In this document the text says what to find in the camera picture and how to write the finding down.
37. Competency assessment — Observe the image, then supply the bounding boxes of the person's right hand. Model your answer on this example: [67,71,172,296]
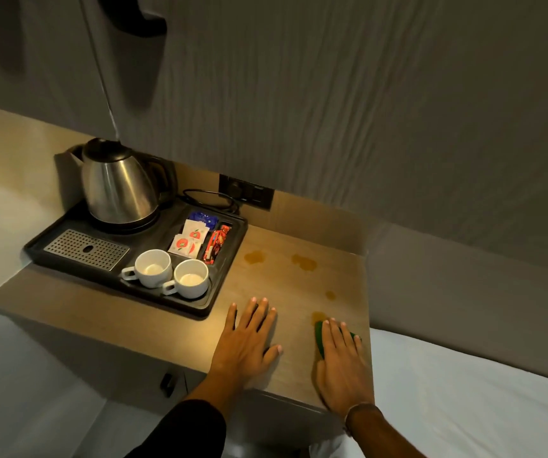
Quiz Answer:
[315,318,376,416]

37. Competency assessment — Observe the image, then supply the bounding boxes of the person's left hand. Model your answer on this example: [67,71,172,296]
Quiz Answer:
[210,297,283,388]

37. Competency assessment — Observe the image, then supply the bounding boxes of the green scrub sponge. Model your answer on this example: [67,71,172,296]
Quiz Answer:
[314,320,362,360]

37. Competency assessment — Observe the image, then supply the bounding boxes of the person's right forearm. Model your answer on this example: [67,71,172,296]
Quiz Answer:
[345,403,427,458]

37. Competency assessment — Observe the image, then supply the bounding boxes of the person's left forearm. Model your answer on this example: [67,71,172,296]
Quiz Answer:
[123,372,256,458]

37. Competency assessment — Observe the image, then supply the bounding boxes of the white ceramic cup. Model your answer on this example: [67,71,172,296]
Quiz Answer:
[162,259,210,300]
[120,249,173,289]

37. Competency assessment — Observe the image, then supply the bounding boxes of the wooden bedside cabinet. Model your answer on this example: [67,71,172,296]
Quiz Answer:
[0,219,373,458]

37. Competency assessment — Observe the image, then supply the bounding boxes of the red stick sachets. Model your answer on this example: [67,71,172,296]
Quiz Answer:
[202,225,233,265]

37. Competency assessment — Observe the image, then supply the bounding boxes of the white sachet with red print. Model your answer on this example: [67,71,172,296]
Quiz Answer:
[168,233,202,258]
[182,219,209,245]

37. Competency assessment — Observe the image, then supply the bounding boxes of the blue sachet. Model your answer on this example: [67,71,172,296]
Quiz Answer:
[188,211,221,230]

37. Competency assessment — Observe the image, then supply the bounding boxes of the black plastic serving tray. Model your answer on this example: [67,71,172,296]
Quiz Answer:
[23,198,249,321]

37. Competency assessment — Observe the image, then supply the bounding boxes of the white bed sheet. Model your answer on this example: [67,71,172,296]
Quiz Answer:
[310,328,548,458]

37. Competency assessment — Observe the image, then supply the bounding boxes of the grey padded headboard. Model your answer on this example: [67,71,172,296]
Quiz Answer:
[366,223,548,377]

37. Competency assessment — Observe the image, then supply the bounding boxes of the black kettle base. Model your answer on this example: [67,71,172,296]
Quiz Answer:
[84,210,161,235]

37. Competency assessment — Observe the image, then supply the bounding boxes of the perforated metal drip grate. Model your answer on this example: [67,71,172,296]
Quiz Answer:
[42,229,130,272]

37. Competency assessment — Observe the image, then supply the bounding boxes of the stainless steel electric kettle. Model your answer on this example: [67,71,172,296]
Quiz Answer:
[68,137,172,225]

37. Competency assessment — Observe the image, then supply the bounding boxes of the thin wrist bracelet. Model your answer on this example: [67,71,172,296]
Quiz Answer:
[344,402,383,433]

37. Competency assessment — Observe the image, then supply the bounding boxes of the black wall socket panel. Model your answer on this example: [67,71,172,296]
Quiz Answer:
[219,174,275,211]

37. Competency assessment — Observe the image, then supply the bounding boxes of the black power cord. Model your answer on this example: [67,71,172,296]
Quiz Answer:
[182,188,247,220]

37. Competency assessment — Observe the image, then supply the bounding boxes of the black door handle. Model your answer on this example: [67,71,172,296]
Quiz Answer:
[95,0,168,38]

